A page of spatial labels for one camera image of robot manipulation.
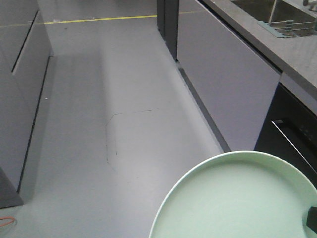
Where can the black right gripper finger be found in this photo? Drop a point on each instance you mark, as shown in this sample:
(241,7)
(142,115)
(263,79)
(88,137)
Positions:
(312,219)

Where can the light green round plate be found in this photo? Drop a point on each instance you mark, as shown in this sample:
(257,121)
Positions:
(241,194)

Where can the grey metal dish rack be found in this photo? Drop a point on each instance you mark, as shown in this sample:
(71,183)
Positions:
(290,28)

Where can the black dishwasher front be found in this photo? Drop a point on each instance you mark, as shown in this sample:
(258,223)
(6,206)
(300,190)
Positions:
(289,132)

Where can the grey kitchen cabinet right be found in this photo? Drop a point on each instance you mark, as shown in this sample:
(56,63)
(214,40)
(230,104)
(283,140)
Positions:
(235,84)

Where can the grey kitchen cabinet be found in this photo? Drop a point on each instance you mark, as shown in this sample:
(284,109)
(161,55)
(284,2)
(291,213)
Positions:
(235,84)
(24,52)

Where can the stainless steel sink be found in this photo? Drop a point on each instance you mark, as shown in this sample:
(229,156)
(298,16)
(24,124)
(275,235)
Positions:
(275,10)

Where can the chrome kitchen faucet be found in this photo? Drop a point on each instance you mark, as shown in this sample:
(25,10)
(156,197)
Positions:
(312,4)

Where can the black tall cabinet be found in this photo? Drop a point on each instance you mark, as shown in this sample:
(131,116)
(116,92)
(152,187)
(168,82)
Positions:
(167,23)

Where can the grey kitchen cabinet left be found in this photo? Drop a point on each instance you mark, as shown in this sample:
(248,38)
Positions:
(24,52)

